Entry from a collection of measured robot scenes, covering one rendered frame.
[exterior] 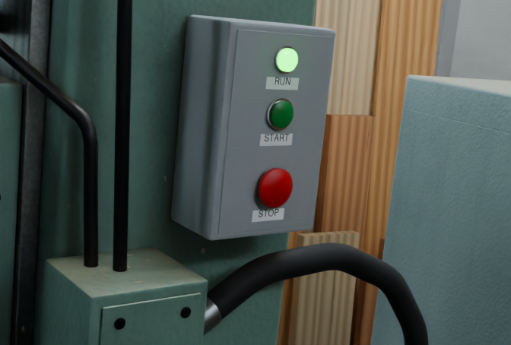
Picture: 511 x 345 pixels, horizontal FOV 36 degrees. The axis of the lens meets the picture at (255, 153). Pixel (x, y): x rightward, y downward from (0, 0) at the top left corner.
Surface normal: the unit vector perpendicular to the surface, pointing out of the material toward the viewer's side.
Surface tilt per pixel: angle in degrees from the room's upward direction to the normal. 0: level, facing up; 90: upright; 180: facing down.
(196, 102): 90
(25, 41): 90
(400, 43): 86
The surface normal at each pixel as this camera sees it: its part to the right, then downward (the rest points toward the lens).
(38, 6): 0.58, 0.21
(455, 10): -0.86, 0.00
